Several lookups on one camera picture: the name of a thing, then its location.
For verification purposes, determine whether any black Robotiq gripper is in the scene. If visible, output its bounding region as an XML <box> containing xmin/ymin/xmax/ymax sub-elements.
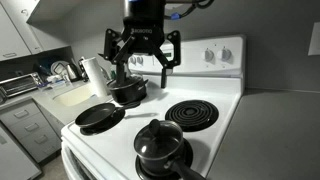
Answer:
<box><xmin>99</xmin><ymin>16</ymin><xmax>183</xmax><ymax>89</ymax></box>

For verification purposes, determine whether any glass pot lid black knob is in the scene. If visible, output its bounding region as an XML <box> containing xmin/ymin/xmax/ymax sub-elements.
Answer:
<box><xmin>133</xmin><ymin>119</ymin><xmax>184</xmax><ymax>162</ymax></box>

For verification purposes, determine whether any black lidded stock pot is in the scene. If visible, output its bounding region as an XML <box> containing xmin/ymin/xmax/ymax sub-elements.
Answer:
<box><xmin>107</xmin><ymin>73</ymin><xmax>150</xmax><ymax>105</ymax></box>

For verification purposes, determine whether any white electric stove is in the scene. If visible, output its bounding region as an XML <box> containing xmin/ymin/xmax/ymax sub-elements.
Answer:
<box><xmin>60</xmin><ymin>34</ymin><xmax>247</xmax><ymax>180</ymax></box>

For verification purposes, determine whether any black frying pan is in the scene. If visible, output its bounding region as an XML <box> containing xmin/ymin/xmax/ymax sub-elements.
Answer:
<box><xmin>74</xmin><ymin>101</ymin><xmax>142</xmax><ymax>129</ymax></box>
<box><xmin>79</xmin><ymin>108</ymin><xmax>126</xmax><ymax>136</ymax></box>

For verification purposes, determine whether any steel electric kettle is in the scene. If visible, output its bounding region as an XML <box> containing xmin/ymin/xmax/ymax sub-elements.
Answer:
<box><xmin>65</xmin><ymin>62</ymin><xmax>82</xmax><ymax>83</ymax></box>

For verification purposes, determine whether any cream kitchen sink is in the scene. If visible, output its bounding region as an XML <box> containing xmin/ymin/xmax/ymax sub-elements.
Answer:
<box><xmin>52</xmin><ymin>84</ymin><xmax>98</xmax><ymax>108</ymax></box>

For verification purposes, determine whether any grey cabinet drawer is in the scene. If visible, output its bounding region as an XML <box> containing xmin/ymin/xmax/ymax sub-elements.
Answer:
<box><xmin>19</xmin><ymin>126</ymin><xmax>63</xmax><ymax>164</ymax></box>
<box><xmin>0</xmin><ymin>101</ymin><xmax>42</xmax><ymax>127</ymax></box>
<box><xmin>8</xmin><ymin>113</ymin><xmax>52</xmax><ymax>142</ymax></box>

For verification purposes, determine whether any black cable with blue connector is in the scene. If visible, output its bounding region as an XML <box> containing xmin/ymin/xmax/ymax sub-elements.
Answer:
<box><xmin>163</xmin><ymin>0</ymin><xmax>215</xmax><ymax>21</ymax></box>

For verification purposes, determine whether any black saucepan with long handle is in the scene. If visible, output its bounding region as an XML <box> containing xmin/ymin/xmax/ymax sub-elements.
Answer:
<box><xmin>136</xmin><ymin>138</ymin><xmax>208</xmax><ymax>180</ymax></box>

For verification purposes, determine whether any white wall plate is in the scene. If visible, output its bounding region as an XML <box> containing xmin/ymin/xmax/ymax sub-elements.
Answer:
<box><xmin>307</xmin><ymin>21</ymin><xmax>320</xmax><ymax>57</ymax></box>

